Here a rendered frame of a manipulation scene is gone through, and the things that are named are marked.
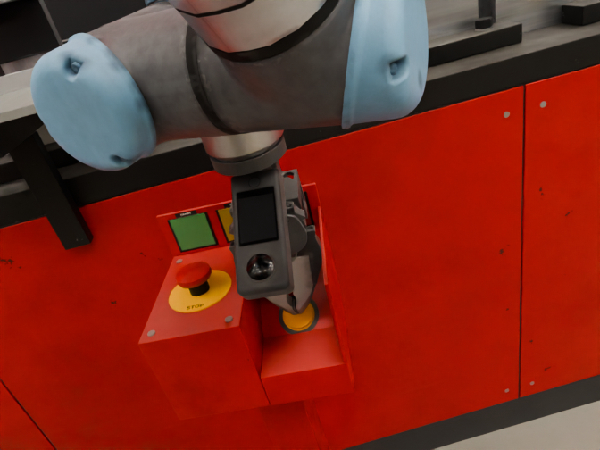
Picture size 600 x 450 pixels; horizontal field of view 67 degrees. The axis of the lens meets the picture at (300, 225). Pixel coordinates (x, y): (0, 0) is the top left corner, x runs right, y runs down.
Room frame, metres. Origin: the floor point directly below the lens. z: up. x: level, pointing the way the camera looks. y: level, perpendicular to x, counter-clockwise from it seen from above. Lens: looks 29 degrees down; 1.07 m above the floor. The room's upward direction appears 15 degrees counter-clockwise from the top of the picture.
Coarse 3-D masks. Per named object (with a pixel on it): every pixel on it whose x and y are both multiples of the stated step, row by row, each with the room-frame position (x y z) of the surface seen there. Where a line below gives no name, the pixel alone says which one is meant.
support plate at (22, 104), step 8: (24, 88) 0.69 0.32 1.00; (0, 96) 0.67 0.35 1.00; (8, 96) 0.65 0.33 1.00; (16, 96) 0.62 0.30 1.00; (24, 96) 0.60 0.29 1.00; (0, 104) 0.59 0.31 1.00; (8, 104) 0.57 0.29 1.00; (16, 104) 0.55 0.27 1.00; (24, 104) 0.53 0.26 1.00; (32, 104) 0.52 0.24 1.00; (0, 112) 0.52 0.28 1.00; (8, 112) 0.52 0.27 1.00; (16, 112) 0.52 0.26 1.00; (24, 112) 0.52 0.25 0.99; (32, 112) 0.52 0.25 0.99; (0, 120) 0.52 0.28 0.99; (8, 120) 0.52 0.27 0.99
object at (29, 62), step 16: (32, 0) 0.79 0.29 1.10; (0, 16) 0.79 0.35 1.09; (16, 16) 0.79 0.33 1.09; (32, 16) 0.79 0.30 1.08; (48, 16) 0.80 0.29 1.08; (0, 32) 0.79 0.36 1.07; (16, 32) 0.79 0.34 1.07; (32, 32) 0.79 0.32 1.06; (48, 32) 0.79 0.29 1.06; (0, 48) 0.79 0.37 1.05; (16, 48) 0.79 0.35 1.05; (32, 48) 0.79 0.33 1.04; (48, 48) 0.79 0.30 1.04; (0, 64) 0.79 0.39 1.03; (16, 64) 0.80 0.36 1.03; (32, 64) 0.80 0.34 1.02
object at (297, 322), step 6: (288, 312) 0.42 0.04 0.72; (306, 312) 0.41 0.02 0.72; (312, 312) 0.41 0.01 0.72; (288, 318) 0.41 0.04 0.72; (294, 318) 0.41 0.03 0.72; (300, 318) 0.41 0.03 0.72; (306, 318) 0.41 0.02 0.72; (312, 318) 0.41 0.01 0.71; (288, 324) 0.41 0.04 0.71; (294, 324) 0.41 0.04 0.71; (300, 324) 0.40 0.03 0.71; (306, 324) 0.40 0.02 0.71
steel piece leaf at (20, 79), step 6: (18, 72) 0.70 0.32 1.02; (24, 72) 0.70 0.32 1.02; (30, 72) 0.70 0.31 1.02; (0, 78) 0.70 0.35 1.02; (6, 78) 0.70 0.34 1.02; (12, 78) 0.70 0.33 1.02; (18, 78) 0.70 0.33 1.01; (24, 78) 0.70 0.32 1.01; (30, 78) 0.70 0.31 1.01; (0, 84) 0.70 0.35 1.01; (6, 84) 0.70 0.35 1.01; (12, 84) 0.70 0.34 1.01; (18, 84) 0.70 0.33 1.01; (24, 84) 0.70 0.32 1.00; (0, 90) 0.70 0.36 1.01; (6, 90) 0.70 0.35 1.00; (12, 90) 0.70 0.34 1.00
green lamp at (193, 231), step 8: (192, 216) 0.51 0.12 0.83; (200, 216) 0.50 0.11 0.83; (176, 224) 0.51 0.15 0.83; (184, 224) 0.51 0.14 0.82; (192, 224) 0.51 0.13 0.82; (200, 224) 0.51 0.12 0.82; (208, 224) 0.50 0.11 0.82; (176, 232) 0.51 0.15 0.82; (184, 232) 0.51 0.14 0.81; (192, 232) 0.51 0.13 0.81; (200, 232) 0.51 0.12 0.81; (208, 232) 0.50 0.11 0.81; (184, 240) 0.51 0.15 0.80; (192, 240) 0.51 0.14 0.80; (200, 240) 0.51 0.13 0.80; (208, 240) 0.50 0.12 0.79; (184, 248) 0.51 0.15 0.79
